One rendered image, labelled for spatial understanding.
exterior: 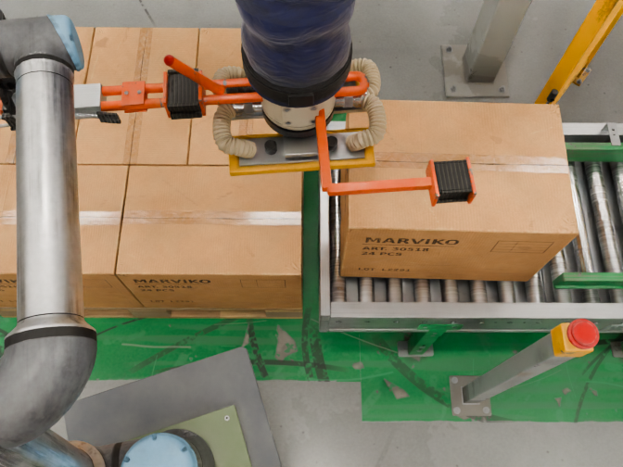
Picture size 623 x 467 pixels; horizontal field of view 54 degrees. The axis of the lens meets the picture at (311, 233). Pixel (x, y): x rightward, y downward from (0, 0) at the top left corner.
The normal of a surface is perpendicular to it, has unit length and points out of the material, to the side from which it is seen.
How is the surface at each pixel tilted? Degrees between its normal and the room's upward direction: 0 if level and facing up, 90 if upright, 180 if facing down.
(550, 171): 0
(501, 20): 90
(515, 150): 0
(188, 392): 0
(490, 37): 90
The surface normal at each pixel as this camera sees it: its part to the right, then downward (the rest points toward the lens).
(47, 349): 0.30, -0.35
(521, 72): 0.01, -0.38
